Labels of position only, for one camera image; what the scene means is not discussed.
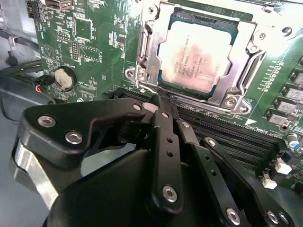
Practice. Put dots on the silver CPU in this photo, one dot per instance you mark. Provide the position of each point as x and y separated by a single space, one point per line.
196 54

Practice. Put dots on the metal locking lever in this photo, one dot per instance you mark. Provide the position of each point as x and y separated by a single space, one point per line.
248 71
148 89

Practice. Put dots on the metal socket cover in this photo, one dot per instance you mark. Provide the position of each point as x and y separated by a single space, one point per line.
155 54

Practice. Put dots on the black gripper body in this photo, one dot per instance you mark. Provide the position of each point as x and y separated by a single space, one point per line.
113 194

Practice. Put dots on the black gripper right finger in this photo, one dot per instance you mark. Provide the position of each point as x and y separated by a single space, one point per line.
211 165

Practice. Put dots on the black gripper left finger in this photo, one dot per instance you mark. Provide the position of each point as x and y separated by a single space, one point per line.
59 111

